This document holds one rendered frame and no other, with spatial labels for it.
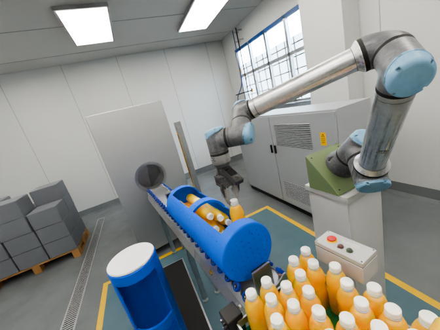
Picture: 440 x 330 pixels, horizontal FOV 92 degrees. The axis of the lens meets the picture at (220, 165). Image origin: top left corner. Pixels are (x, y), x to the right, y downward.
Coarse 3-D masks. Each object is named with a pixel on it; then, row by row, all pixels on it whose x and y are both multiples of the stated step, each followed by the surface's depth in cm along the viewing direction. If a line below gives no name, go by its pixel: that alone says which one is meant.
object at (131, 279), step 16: (144, 272) 119; (160, 272) 130; (128, 288) 140; (144, 288) 148; (160, 288) 151; (128, 304) 136; (144, 304) 149; (160, 304) 155; (176, 304) 142; (144, 320) 148; (160, 320) 158; (176, 320) 138
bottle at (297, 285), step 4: (296, 280) 79; (300, 280) 78; (304, 280) 77; (308, 280) 79; (296, 284) 79; (300, 284) 78; (304, 284) 77; (308, 284) 78; (296, 288) 79; (300, 288) 77; (300, 292) 78; (300, 296) 78
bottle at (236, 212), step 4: (236, 204) 104; (232, 208) 104; (236, 208) 103; (240, 208) 104; (232, 212) 104; (236, 212) 103; (240, 212) 104; (232, 216) 104; (236, 216) 103; (240, 216) 104; (244, 216) 106; (232, 220) 105
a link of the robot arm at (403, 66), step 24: (384, 48) 65; (408, 48) 60; (384, 72) 63; (408, 72) 59; (432, 72) 58; (384, 96) 68; (408, 96) 64; (384, 120) 75; (384, 144) 84; (360, 168) 102; (384, 168) 98
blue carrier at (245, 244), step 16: (176, 192) 168; (192, 192) 175; (176, 208) 146; (192, 208) 129; (224, 208) 140; (192, 224) 121; (208, 224) 108; (240, 224) 96; (256, 224) 98; (208, 240) 103; (224, 240) 94; (240, 240) 95; (256, 240) 100; (224, 256) 92; (240, 256) 96; (256, 256) 101; (224, 272) 94; (240, 272) 97
